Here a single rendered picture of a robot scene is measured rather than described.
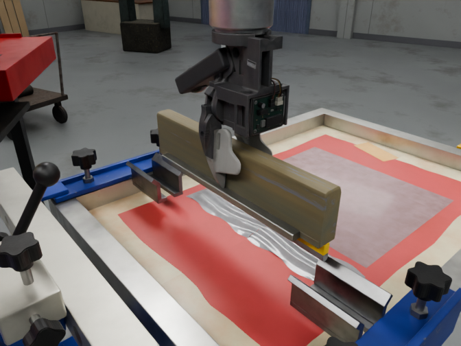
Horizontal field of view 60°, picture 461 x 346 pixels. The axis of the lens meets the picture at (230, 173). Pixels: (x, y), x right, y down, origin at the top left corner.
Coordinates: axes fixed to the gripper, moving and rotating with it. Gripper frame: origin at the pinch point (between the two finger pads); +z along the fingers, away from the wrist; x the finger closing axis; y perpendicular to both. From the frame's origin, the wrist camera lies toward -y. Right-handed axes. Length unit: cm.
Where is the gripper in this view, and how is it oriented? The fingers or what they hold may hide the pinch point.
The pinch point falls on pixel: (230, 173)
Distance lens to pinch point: 58.0
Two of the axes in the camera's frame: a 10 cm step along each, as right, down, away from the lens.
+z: 0.0, 8.9, 4.6
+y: 6.5, 3.5, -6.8
